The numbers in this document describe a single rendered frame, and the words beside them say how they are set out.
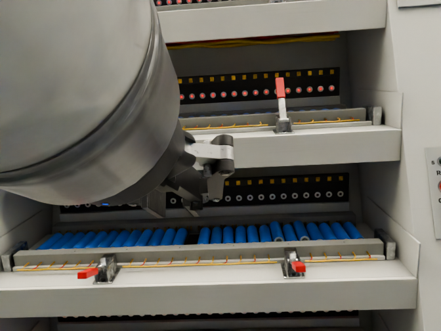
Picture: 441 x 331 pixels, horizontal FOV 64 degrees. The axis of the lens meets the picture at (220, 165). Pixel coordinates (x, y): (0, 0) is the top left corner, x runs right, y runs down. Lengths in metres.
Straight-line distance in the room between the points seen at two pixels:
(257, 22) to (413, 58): 0.23
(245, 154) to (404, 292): 0.28
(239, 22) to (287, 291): 0.39
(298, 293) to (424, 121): 0.29
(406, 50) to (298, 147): 0.21
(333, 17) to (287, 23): 0.07
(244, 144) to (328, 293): 0.23
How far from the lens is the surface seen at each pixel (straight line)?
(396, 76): 0.57
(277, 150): 0.51
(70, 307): 0.57
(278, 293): 0.51
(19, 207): 0.70
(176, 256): 0.55
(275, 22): 0.58
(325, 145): 0.52
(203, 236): 0.59
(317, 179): 0.66
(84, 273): 0.48
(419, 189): 0.55
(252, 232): 0.60
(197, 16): 0.58
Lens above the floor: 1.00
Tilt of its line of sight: 8 degrees up
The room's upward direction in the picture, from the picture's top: 2 degrees counter-clockwise
